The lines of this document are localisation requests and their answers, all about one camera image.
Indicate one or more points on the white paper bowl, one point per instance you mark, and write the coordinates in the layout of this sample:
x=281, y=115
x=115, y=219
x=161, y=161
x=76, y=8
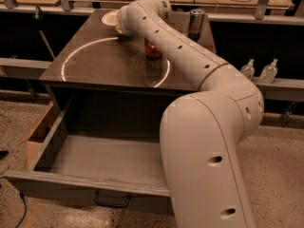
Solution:
x=112, y=19

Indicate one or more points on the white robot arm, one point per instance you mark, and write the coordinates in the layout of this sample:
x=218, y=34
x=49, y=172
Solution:
x=200, y=132

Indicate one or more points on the red coca cola can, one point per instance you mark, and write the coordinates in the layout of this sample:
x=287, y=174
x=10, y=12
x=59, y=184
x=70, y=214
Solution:
x=150, y=50

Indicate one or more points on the open grey top drawer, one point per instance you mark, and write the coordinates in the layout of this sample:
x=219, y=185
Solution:
x=71, y=168

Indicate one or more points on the blue silver redbull can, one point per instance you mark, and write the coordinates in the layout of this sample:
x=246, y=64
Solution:
x=195, y=24

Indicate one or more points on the clear sanitizer bottle left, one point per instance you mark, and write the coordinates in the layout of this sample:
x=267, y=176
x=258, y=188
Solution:
x=248, y=70

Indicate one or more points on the clear sanitizer bottle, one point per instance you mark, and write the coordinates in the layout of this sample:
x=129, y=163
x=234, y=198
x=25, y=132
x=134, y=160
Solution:
x=248, y=70
x=269, y=72

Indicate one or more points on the clear sanitizer bottle right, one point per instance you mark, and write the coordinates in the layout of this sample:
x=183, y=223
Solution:
x=269, y=72

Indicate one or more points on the grey low shelf right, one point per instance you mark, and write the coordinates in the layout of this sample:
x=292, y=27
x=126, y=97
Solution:
x=282, y=89

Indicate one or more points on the grey low shelf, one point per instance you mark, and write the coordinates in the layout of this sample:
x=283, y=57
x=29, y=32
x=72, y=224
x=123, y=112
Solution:
x=22, y=68
x=282, y=89

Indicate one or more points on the grey low shelf left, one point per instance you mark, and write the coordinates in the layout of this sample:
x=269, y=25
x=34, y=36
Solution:
x=22, y=68

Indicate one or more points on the black drawer handle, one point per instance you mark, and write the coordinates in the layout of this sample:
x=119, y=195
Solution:
x=111, y=202

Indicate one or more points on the green handled tool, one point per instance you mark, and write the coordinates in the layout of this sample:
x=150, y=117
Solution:
x=38, y=18

